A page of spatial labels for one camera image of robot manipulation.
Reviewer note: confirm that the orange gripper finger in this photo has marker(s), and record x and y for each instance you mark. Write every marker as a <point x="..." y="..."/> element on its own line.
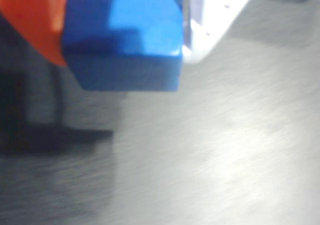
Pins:
<point x="27" y="15"/>

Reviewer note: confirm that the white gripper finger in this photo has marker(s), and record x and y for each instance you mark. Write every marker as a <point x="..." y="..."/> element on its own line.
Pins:
<point x="217" y="15"/>

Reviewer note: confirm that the blue cube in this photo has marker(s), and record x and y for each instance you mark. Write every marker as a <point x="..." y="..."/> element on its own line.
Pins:
<point x="125" y="60"/>

